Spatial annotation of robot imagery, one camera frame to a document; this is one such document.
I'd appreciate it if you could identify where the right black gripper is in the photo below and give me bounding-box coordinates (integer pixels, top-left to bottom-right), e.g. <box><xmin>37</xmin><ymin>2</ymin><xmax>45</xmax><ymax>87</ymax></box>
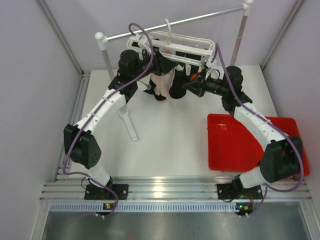
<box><xmin>182</xmin><ymin>69</ymin><xmax>229</xmax><ymax>99</ymax></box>

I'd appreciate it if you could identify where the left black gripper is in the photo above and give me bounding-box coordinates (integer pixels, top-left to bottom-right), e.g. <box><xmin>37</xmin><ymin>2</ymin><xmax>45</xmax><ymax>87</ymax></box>
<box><xmin>131</xmin><ymin>48</ymin><xmax>178</xmax><ymax>82</ymax></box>

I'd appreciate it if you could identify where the dark green sock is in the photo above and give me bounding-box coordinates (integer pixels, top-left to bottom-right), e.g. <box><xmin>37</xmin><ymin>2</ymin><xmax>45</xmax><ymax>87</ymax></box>
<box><xmin>169</xmin><ymin>74</ymin><xmax>188</xmax><ymax>100</ymax></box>

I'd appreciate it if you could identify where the white clip sock hanger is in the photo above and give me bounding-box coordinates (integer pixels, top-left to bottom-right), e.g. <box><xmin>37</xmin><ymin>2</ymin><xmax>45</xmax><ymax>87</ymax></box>
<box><xmin>126</xmin><ymin>28</ymin><xmax>217</xmax><ymax>71</ymax></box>

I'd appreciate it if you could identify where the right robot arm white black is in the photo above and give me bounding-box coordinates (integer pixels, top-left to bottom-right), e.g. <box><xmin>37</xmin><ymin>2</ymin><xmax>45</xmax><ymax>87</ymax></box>
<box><xmin>182</xmin><ymin>66</ymin><xmax>304</xmax><ymax>199</ymax></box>

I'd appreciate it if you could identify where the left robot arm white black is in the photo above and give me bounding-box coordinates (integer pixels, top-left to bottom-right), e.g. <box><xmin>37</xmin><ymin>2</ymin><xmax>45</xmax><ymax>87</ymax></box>
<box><xmin>63</xmin><ymin>48</ymin><xmax>178</xmax><ymax>199</ymax></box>

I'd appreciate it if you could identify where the orange sock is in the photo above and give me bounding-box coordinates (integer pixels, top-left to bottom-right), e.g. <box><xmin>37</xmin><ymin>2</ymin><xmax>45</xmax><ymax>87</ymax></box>
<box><xmin>190</xmin><ymin>72</ymin><xmax>201</xmax><ymax>82</ymax></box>

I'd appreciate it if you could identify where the dark teal sock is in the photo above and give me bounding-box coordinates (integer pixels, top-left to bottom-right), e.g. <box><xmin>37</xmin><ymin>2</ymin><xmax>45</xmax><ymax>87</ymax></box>
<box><xmin>174</xmin><ymin>51</ymin><xmax>202</xmax><ymax>77</ymax></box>

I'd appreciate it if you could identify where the pink sock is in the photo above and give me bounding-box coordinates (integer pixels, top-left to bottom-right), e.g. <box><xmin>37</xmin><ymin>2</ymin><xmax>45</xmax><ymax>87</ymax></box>
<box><xmin>150</xmin><ymin>48</ymin><xmax>175</xmax><ymax>99</ymax></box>

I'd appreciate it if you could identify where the black sock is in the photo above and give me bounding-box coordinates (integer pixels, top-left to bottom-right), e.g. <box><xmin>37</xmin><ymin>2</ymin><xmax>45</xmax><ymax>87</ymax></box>
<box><xmin>143</xmin><ymin>79</ymin><xmax>166</xmax><ymax>101</ymax></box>

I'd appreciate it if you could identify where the white metal drying rack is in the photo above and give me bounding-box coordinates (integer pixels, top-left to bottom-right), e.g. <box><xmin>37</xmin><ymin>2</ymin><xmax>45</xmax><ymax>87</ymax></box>
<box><xmin>95</xmin><ymin>0</ymin><xmax>253</xmax><ymax>142</ymax></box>

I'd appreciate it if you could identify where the red plastic tray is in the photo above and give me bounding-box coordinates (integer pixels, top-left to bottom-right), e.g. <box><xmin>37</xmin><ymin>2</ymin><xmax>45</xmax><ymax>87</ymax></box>
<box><xmin>207</xmin><ymin>113</ymin><xmax>310</xmax><ymax>176</ymax></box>

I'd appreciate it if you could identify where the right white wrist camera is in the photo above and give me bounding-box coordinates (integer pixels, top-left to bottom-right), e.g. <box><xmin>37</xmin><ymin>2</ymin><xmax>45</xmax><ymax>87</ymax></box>
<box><xmin>201</xmin><ymin>55</ymin><xmax>217</xmax><ymax>77</ymax></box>

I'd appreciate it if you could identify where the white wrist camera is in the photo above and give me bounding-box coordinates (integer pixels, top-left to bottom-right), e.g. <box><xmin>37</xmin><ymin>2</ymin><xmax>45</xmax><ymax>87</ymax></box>
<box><xmin>133</xmin><ymin>34</ymin><xmax>153</xmax><ymax>53</ymax></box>
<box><xmin>201</xmin><ymin>55</ymin><xmax>217</xmax><ymax>77</ymax></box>

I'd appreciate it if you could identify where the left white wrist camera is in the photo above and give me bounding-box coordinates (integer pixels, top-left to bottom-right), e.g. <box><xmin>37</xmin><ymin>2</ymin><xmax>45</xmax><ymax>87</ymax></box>
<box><xmin>133</xmin><ymin>34</ymin><xmax>153</xmax><ymax>53</ymax></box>

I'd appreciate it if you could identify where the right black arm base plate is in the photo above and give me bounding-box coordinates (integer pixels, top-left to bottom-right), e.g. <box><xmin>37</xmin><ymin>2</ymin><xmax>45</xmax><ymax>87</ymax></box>
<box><xmin>216</xmin><ymin>183</ymin><xmax>263</xmax><ymax>201</ymax></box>

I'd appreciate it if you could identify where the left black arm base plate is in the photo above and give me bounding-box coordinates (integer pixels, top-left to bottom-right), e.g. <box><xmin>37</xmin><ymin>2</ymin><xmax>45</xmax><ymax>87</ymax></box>
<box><xmin>84</xmin><ymin>184</ymin><xmax>129</xmax><ymax>200</ymax></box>

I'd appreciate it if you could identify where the aluminium rail frame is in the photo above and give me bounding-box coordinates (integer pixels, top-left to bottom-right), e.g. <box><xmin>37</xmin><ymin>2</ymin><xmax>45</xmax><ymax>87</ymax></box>
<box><xmin>39</xmin><ymin>176</ymin><xmax>313</xmax><ymax>203</ymax></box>

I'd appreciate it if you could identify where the grey slotted cable duct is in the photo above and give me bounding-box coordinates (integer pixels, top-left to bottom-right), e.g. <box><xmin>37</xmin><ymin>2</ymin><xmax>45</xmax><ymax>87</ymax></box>
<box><xmin>49</xmin><ymin>202</ymin><xmax>252</xmax><ymax>213</ymax></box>

